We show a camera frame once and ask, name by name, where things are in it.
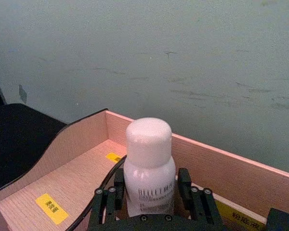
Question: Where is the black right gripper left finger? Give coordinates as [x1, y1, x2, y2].
[87, 167, 126, 231]

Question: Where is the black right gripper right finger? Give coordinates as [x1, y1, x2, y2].
[177, 167, 226, 231]

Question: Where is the white plastic bottle with cap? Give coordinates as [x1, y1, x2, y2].
[123, 117, 177, 218]

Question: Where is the yellow label with dark print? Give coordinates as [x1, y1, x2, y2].
[35, 193, 70, 226]
[214, 200, 266, 231]
[105, 152, 123, 165]

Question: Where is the light wooden compartment tray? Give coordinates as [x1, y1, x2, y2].
[0, 108, 289, 231]

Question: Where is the black box-shaped object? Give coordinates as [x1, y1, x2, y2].
[265, 207, 289, 231]

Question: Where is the black table cloth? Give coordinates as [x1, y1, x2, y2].
[0, 103, 68, 196]

